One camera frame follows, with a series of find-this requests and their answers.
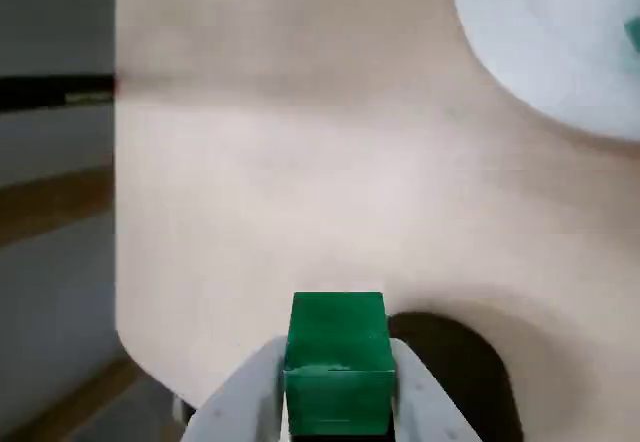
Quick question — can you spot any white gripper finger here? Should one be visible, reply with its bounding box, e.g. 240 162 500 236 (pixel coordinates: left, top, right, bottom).
184 336 289 442
389 336 481 442

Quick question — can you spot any green cube block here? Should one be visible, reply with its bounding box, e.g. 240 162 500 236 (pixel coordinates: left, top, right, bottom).
281 290 397 436
623 14 640 64

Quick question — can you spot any white paper plate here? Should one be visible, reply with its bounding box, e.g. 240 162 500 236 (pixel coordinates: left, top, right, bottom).
448 0 640 142

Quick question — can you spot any black bar with label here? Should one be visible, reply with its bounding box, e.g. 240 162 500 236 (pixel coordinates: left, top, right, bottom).
0 75 117 111

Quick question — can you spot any wooden frame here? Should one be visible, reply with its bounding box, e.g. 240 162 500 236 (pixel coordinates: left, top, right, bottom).
0 164 147 442

